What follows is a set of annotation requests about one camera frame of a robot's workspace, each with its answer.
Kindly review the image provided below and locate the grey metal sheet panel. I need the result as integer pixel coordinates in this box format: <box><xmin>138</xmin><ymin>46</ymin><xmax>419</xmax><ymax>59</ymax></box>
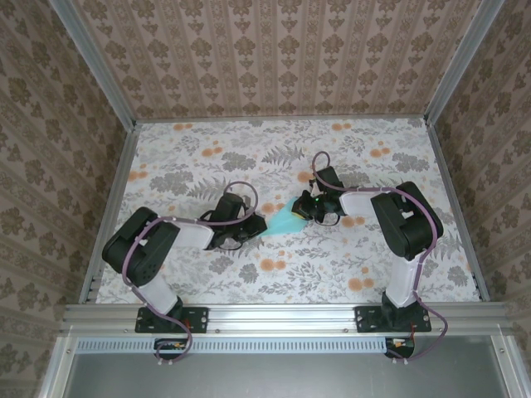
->
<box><xmin>39</xmin><ymin>334</ymin><xmax>515</xmax><ymax>398</ymax></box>

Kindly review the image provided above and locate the black wiring connector box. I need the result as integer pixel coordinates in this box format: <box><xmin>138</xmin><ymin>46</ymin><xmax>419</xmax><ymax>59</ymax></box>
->
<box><xmin>153</xmin><ymin>337</ymin><xmax>195</xmax><ymax>362</ymax></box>
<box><xmin>383</xmin><ymin>336</ymin><xmax>417</xmax><ymax>360</ymax></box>

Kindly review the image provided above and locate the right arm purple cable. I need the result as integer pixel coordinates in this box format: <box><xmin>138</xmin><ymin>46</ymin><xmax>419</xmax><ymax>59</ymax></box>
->
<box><xmin>311</xmin><ymin>151</ymin><xmax>451</xmax><ymax>366</ymax></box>

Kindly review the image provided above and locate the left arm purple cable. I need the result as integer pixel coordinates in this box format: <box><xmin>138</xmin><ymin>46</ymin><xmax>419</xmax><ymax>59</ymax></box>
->
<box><xmin>121</xmin><ymin>181</ymin><xmax>261</xmax><ymax>366</ymax></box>

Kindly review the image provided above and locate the floral patterned table cover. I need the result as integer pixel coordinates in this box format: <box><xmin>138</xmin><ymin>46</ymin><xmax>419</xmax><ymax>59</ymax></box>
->
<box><xmin>89</xmin><ymin>118</ymin><xmax>482</xmax><ymax>306</ymax></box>

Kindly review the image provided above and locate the slotted grey cable duct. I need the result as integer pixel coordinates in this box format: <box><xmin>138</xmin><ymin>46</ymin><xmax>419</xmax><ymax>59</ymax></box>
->
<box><xmin>76</xmin><ymin>336</ymin><xmax>389</xmax><ymax>354</ymax></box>

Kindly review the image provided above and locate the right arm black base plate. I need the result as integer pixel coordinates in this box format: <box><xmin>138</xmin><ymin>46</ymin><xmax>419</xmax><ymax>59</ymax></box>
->
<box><xmin>355</xmin><ymin>305</ymin><xmax>432</xmax><ymax>334</ymax></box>

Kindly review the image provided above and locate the slanted aluminium frame post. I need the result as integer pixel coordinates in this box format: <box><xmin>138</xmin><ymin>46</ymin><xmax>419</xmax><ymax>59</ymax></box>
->
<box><xmin>52</xmin><ymin>0</ymin><xmax>138</xmax><ymax>130</ymax></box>
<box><xmin>423</xmin><ymin>0</ymin><xmax>506</xmax><ymax>125</ymax></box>

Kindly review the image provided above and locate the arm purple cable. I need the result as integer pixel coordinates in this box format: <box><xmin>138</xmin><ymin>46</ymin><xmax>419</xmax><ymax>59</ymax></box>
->
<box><xmin>311</xmin><ymin>151</ymin><xmax>451</xmax><ymax>366</ymax></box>
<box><xmin>121</xmin><ymin>181</ymin><xmax>261</xmax><ymax>366</ymax></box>

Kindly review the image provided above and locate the teal square paper sheet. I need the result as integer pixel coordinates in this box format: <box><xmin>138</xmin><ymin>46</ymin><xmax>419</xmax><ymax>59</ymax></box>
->
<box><xmin>260</xmin><ymin>197</ymin><xmax>311</xmax><ymax>239</ymax></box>

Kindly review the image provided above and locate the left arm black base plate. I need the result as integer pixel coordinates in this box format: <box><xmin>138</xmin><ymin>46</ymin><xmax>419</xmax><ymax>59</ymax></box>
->
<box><xmin>134</xmin><ymin>305</ymin><xmax>210</xmax><ymax>334</ymax></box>

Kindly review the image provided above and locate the aluminium table side rail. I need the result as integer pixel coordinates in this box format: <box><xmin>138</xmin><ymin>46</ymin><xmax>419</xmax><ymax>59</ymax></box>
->
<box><xmin>78</xmin><ymin>122</ymin><xmax>140</xmax><ymax>306</ymax></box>
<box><xmin>425</xmin><ymin>119</ymin><xmax>489</xmax><ymax>302</ymax></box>

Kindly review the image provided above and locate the long aluminium base rail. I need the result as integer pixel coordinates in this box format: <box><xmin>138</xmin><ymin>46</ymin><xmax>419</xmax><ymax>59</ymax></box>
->
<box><xmin>59</xmin><ymin>301</ymin><xmax>514</xmax><ymax>336</ymax></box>

